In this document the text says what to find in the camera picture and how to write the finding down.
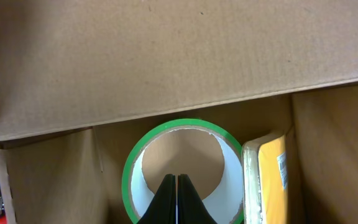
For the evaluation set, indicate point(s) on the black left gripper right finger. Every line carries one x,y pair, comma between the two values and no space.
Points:
191,209

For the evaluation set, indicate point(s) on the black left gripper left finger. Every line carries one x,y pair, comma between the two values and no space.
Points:
162,209

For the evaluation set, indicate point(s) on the green tape roll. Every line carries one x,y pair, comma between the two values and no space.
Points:
224,204

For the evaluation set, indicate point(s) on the cardboard box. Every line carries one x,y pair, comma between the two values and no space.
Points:
83,82

